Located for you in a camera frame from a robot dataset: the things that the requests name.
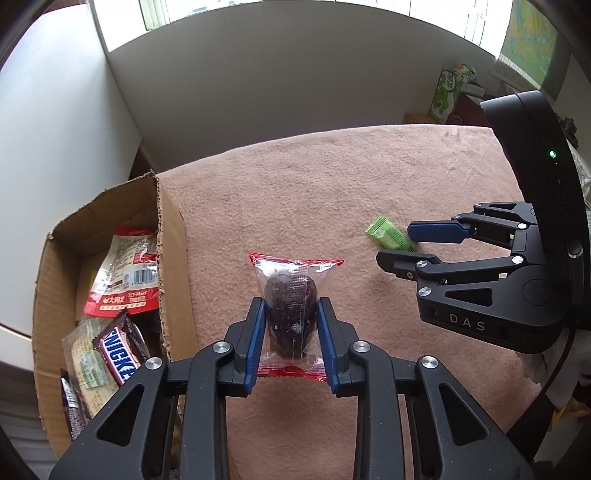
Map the red white snack pouch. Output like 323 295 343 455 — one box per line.
83 225 159 318

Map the black cable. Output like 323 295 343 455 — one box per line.
505 322 578 437

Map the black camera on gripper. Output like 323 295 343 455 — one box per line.
481 90 590 328

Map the dark red side cabinet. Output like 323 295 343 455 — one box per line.
446 92 490 127

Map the packaged bread slice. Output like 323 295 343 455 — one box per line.
62 316 118 418

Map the pink table cloth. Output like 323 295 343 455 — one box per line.
159 125 540 479

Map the green carton box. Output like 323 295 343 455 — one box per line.
428 64 477 124

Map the green candy wrapper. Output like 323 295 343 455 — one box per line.
365 215 415 252

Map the cardboard box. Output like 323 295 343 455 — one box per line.
32 173 197 455

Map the wall map poster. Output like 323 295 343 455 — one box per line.
490 1 571 101

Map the dark plum clear wrapper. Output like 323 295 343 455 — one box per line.
249 252 343 382

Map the Snickers bar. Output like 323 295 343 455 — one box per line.
60 369 91 441
92 309 149 386

